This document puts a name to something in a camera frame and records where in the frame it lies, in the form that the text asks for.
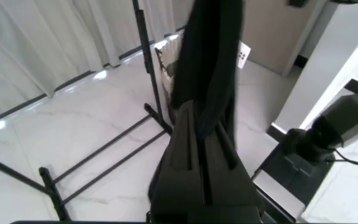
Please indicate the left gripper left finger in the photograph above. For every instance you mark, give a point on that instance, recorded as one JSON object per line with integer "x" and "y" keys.
{"x": 179, "y": 174}

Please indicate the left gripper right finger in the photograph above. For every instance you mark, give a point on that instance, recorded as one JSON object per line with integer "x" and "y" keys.
{"x": 228, "y": 186}

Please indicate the black short-sleeved shirt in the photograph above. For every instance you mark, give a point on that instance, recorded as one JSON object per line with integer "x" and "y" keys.
{"x": 210, "y": 62}

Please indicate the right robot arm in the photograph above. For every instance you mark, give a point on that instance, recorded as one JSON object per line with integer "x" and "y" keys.
{"x": 343, "y": 121}

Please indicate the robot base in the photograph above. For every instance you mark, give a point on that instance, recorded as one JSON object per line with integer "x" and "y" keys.
{"x": 322, "y": 62}

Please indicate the black clothes rack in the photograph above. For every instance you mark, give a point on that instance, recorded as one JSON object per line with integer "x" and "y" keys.
{"x": 148, "y": 59}

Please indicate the white laundry basket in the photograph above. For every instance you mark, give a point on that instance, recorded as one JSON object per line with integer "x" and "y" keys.
{"x": 172, "y": 49}

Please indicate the white curtain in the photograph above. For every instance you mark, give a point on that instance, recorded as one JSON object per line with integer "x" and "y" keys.
{"x": 42, "y": 46}

